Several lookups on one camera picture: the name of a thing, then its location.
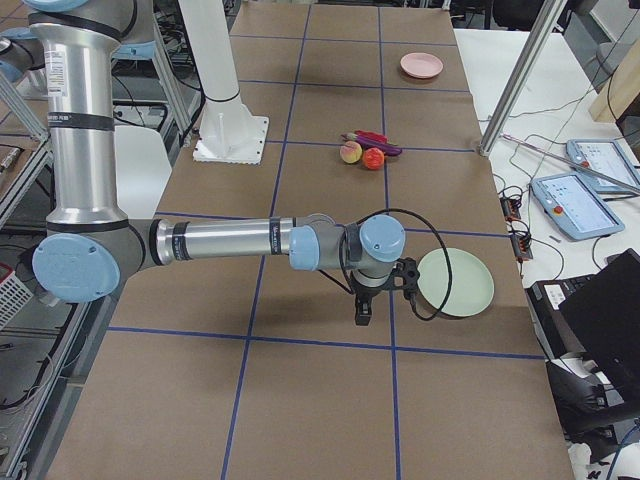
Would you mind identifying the far blue teach pendant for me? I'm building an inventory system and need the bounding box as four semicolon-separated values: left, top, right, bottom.
566;139;639;188

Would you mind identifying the third robot arm grey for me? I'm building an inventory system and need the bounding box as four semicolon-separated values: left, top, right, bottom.
1;27;45;83

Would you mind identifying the aluminium frame post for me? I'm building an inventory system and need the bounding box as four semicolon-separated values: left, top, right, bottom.
478;0;567;157

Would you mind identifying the peach fruit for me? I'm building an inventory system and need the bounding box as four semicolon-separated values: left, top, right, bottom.
339;141;363;164

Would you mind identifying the light green plate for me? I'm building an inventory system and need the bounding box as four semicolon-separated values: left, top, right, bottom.
418;248;495;317

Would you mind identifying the white chair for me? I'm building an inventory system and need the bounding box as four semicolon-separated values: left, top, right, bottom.
115;125;172;219

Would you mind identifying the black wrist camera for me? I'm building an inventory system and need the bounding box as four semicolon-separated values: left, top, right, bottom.
394;257;420;299

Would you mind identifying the white basket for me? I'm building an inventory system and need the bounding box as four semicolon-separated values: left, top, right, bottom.
0;263;33;329

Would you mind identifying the blue teach pendant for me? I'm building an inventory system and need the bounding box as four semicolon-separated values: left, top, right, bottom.
566;139;639;188
531;173;625;241

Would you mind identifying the purple eggplant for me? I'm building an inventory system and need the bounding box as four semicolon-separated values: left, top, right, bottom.
360;137;403;157

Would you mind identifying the pink plate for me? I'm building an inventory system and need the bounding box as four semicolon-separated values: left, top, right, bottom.
400;52;444;79

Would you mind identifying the black laptop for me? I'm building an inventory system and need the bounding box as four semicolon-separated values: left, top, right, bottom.
526;248;639;400

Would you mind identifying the red chili pepper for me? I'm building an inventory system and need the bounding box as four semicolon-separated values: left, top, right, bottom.
341;130;388;143

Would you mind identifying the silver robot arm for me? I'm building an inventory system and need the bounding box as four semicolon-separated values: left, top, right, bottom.
29;1;419;326

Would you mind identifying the near blue teach pendant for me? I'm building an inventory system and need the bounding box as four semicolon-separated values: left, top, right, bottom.
531;173;625;241

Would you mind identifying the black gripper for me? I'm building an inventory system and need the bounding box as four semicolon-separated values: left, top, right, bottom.
349;270;395;326

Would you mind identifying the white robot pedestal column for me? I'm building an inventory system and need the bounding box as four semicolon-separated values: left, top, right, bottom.
179;0;269;165

